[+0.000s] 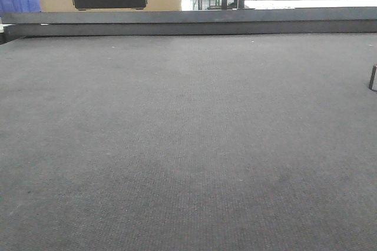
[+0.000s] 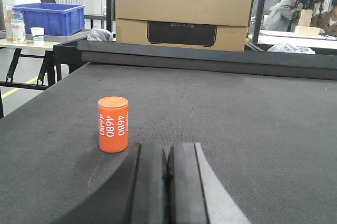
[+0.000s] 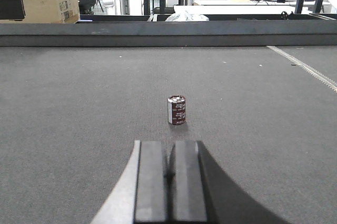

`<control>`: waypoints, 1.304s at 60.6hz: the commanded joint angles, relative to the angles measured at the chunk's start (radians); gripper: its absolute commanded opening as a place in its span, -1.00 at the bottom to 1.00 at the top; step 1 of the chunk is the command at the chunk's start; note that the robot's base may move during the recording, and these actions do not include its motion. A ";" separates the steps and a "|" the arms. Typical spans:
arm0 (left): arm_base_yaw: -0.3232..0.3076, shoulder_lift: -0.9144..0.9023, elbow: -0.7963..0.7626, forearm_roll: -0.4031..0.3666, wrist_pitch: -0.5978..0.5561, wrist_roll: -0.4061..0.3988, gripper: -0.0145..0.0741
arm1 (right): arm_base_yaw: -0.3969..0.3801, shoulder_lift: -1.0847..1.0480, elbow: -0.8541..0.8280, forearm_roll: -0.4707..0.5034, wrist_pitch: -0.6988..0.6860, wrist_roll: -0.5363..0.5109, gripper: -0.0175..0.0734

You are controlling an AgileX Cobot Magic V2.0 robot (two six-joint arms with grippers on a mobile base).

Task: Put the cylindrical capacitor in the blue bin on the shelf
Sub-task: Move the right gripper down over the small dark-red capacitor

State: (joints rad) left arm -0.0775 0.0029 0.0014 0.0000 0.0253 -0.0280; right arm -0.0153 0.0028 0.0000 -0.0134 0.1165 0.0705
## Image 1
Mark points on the white background desk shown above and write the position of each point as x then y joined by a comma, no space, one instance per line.
295,4

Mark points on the black table edge rail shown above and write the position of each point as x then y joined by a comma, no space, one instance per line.
174,23

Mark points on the brown cylindrical capacitor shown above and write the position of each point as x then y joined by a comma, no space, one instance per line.
373,84

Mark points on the dark grey table mat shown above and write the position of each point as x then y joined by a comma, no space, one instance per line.
263,142

